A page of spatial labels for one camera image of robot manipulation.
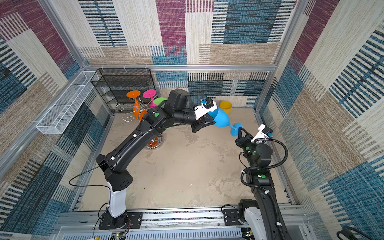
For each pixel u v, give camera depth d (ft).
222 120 2.17
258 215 1.95
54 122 2.29
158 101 2.65
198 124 1.85
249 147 2.04
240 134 2.31
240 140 2.12
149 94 2.79
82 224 2.50
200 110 1.81
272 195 1.61
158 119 1.59
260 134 2.06
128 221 2.38
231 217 2.43
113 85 3.24
